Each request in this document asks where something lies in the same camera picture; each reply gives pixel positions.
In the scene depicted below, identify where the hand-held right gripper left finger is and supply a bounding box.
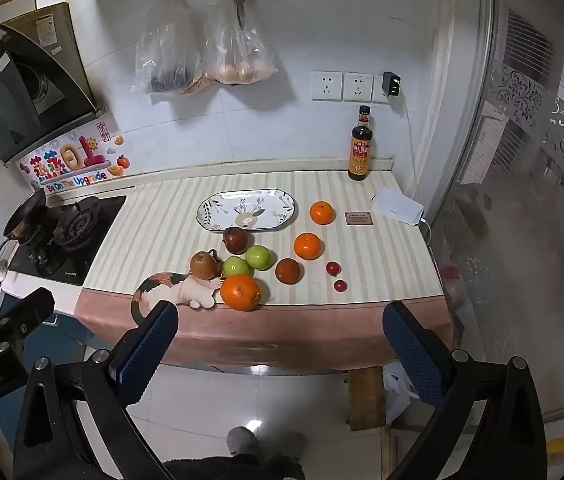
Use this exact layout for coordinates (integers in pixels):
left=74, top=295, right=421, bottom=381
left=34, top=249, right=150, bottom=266
left=12, top=300, right=183, bottom=480

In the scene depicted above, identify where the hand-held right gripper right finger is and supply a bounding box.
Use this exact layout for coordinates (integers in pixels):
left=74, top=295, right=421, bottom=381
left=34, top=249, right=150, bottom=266
left=382, top=301, right=557, bottom=480

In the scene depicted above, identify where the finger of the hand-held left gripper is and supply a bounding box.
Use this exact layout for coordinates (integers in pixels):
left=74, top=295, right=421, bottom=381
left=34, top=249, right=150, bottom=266
left=0, top=287, right=56, bottom=361

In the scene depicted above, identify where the brown pear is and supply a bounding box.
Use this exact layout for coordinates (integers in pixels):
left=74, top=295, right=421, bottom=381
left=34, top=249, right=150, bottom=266
left=190, top=249, right=221, bottom=281

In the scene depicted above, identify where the large orange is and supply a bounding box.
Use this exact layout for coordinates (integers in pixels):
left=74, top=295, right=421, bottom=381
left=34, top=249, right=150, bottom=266
left=219, top=274, right=261, bottom=312

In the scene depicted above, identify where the green apple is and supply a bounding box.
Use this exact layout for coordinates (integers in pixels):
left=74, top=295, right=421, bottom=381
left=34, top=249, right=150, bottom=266
left=245, top=245, right=271, bottom=271
left=222, top=256, right=251, bottom=278

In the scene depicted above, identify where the red apple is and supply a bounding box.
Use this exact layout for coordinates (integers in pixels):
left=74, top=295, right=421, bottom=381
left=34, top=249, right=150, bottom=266
left=222, top=227, right=249, bottom=255

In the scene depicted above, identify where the dark brownish orange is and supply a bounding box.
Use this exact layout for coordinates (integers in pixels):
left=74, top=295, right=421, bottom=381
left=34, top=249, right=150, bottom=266
left=275, top=258, right=303, bottom=285

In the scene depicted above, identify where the medium orange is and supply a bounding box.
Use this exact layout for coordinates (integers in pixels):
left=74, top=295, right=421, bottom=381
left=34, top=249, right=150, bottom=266
left=294, top=232, right=324, bottom=261

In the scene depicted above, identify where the small orange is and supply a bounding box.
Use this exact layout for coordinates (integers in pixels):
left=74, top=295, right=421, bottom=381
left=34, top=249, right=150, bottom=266
left=310, top=200, right=336, bottom=225

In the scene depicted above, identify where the floral oval plate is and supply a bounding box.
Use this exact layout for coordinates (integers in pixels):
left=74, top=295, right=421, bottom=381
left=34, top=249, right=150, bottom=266
left=197, top=189, right=299, bottom=233

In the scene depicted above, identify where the white plastic bag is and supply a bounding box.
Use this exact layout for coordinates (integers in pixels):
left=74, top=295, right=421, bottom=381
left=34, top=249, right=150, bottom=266
left=383, top=360, right=421, bottom=417

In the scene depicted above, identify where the blue cabinet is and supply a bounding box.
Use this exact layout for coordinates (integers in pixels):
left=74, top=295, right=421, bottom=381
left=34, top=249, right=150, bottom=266
left=0, top=285, right=115, bottom=366

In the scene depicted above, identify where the wooden stool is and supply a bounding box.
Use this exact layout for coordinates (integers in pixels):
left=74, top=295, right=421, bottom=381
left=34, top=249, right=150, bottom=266
left=346, top=367, right=388, bottom=432

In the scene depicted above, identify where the calico cat plush toy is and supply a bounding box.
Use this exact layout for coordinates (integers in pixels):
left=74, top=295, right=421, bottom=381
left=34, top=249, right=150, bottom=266
left=131, top=272, right=223, bottom=332

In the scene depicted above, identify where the black frying pan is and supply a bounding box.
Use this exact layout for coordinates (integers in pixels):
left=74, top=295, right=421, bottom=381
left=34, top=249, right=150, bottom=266
left=0, top=188, right=48, bottom=281

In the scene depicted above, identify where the black gas stove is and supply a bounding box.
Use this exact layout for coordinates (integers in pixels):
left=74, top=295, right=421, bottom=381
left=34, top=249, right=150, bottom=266
left=7, top=195, right=128, bottom=287

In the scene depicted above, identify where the grey slipper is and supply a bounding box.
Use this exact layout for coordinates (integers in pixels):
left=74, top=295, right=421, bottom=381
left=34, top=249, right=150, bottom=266
left=226, top=426, right=263, bottom=457

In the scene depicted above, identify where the white paper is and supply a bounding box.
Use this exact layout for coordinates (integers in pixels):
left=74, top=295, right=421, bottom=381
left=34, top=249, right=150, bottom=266
left=371, top=187, right=425, bottom=226

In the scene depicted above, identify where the frosted glass sliding door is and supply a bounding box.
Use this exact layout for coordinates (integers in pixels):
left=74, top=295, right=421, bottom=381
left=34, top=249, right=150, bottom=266
left=432, top=0, right=564, bottom=428

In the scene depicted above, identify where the black range hood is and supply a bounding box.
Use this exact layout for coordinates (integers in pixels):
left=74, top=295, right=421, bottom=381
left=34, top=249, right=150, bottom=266
left=0, top=2, right=106, bottom=171

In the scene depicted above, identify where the dark sauce bottle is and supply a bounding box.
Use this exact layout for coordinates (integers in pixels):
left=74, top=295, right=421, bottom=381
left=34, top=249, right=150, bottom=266
left=348, top=105, right=374, bottom=181

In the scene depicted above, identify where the black plug adapter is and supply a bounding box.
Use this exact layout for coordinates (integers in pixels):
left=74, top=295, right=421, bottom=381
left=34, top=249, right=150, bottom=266
left=382, top=71, right=403, bottom=97

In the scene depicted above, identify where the plastic bag with dark contents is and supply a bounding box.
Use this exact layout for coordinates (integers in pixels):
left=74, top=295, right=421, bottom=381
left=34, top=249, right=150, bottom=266
left=131, top=0, right=209, bottom=97

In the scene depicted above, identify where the plastic bag with onions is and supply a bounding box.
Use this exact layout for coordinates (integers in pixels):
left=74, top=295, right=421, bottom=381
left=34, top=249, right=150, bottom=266
left=201, top=0, right=279, bottom=86

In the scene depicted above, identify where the colourful wall sticker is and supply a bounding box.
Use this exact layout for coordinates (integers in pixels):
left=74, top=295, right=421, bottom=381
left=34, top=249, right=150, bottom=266
left=17, top=122, right=130, bottom=196

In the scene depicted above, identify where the white wall outlet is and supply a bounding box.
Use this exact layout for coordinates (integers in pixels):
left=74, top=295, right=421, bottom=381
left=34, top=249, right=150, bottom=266
left=343, top=72, right=375, bottom=103
left=310, top=71, right=344, bottom=102

